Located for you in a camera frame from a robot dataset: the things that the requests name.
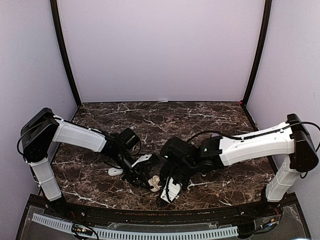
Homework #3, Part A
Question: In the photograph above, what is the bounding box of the white slotted cable duct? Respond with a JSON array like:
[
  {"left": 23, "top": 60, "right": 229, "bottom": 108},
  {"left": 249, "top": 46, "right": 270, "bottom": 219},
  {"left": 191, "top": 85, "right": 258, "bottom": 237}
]
[{"left": 31, "top": 212, "right": 240, "bottom": 240}]

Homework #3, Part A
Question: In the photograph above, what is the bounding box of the white closed charging case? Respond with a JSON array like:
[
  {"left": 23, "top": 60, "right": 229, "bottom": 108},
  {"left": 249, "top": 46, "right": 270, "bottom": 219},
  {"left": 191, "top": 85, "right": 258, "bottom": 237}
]
[{"left": 108, "top": 167, "right": 123, "bottom": 177}]

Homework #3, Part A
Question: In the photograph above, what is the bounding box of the right black frame post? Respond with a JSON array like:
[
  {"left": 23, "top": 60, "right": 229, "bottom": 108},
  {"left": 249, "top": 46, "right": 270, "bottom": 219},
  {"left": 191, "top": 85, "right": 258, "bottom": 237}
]
[{"left": 241, "top": 0, "right": 272, "bottom": 108}]

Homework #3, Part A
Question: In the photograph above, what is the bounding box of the black frame post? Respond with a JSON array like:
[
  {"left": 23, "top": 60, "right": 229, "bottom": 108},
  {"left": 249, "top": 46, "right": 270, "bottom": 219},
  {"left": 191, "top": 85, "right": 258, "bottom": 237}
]
[
  {"left": 49, "top": 0, "right": 82, "bottom": 108},
  {"left": 241, "top": 0, "right": 272, "bottom": 108}
]

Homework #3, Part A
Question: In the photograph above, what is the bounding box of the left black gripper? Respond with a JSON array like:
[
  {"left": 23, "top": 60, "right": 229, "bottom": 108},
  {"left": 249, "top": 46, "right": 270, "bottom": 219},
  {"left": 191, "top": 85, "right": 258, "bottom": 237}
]
[{"left": 113, "top": 147, "right": 154, "bottom": 190}]

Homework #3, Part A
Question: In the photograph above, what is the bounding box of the beige earbud charging case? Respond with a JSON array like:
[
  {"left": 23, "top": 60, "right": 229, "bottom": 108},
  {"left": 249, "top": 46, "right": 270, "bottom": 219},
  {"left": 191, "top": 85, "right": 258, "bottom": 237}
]
[{"left": 148, "top": 175, "right": 161, "bottom": 192}]

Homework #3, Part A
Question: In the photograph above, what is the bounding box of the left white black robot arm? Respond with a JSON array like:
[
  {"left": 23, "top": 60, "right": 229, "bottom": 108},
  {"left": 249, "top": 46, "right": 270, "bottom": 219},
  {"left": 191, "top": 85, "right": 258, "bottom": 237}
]
[{"left": 16, "top": 107, "right": 160, "bottom": 218}]

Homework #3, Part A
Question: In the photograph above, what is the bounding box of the left black frame post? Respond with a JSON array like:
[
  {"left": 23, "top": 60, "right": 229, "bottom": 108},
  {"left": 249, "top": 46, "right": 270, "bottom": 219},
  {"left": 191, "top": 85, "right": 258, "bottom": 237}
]
[{"left": 49, "top": 0, "right": 82, "bottom": 108}]

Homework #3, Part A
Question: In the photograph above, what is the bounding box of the purple blue charging case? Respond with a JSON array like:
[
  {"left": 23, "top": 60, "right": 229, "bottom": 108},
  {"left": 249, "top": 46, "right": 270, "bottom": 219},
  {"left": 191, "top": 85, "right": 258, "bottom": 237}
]
[{"left": 211, "top": 133, "right": 220, "bottom": 138}]

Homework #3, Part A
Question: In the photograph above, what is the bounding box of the black front table rail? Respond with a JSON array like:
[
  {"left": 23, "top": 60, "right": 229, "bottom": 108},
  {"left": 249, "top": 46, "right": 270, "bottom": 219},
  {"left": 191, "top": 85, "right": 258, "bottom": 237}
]
[{"left": 62, "top": 202, "right": 265, "bottom": 225}]

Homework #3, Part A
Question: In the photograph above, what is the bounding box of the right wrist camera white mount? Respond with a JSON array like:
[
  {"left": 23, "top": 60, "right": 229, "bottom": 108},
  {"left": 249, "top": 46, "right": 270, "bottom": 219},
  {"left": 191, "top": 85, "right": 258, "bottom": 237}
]
[{"left": 157, "top": 177, "right": 182, "bottom": 208}]

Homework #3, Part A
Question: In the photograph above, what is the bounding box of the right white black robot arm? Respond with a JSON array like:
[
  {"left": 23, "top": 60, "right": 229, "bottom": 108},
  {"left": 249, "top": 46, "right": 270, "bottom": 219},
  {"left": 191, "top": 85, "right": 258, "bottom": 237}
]
[{"left": 158, "top": 113, "right": 319, "bottom": 217}]

